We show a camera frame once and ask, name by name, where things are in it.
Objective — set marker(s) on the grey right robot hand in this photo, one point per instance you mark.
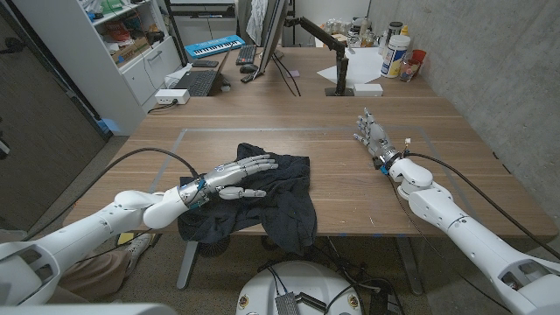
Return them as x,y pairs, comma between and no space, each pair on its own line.
379,139

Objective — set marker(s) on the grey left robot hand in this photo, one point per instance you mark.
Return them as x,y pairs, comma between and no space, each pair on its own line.
227,172

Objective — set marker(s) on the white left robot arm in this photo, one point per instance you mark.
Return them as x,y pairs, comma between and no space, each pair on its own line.
65,245

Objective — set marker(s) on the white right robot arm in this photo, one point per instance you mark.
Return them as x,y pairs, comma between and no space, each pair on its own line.
472,245

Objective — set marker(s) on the dark navy shorts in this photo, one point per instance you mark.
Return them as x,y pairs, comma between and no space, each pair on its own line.
284,205

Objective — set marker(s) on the small white box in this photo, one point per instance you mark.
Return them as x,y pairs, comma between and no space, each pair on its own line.
367,89

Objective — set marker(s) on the clear glass jar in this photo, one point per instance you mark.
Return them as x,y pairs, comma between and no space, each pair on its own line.
408,70

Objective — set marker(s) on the white paper sheet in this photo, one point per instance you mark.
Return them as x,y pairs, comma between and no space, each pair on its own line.
363,65

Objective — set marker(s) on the white wipes canister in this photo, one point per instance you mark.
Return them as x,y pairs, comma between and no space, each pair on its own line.
395,54

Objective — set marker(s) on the red cup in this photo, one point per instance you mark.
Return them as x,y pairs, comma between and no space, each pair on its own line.
419,56

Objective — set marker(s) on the white power strip box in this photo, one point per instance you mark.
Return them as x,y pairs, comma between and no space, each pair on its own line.
172,96

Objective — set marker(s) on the black laptop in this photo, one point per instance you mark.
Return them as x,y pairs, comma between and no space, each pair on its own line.
199,82

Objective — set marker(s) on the black remote control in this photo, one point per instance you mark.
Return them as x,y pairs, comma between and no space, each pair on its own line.
249,78

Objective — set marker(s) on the grey table leg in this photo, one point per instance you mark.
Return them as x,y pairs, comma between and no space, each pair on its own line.
187,264
410,267

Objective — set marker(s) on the black computer mouse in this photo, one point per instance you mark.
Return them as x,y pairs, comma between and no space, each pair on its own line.
248,68

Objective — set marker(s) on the purple sticky note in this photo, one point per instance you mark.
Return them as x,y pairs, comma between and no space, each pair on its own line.
293,73

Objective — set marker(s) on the white crumpled bag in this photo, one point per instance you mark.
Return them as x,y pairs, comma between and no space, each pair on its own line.
177,74

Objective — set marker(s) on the yellow bottle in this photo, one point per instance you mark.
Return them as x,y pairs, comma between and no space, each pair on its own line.
404,30

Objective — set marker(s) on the black silver thermos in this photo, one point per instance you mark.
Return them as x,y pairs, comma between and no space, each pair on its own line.
395,28

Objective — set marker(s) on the white shoe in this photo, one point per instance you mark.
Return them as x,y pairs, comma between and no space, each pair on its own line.
139,247

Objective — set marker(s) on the black computer keyboard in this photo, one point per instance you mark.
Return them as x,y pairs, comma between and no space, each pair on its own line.
246,54

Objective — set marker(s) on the yellow notepad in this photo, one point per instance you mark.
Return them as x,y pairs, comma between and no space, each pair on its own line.
124,239

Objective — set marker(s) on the blue toy piano keyboard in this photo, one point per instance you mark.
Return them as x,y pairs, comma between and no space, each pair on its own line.
214,46

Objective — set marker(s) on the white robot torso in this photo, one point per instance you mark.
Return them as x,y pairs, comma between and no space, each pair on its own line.
302,275

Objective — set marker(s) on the black computer monitor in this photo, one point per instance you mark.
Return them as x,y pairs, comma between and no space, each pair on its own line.
273,30

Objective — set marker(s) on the cardboard box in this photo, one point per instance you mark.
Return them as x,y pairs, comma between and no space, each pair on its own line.
129,51

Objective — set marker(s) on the white hanging cloth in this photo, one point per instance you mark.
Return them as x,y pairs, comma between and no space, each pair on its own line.
257,17

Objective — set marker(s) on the person leg brown trousers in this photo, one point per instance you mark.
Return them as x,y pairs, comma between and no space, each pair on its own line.
96,273

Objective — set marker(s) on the white shelf cabinet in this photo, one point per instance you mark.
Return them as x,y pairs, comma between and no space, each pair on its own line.
87,65

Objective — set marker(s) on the red snack bag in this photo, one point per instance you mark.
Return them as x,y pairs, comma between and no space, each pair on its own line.
116,30

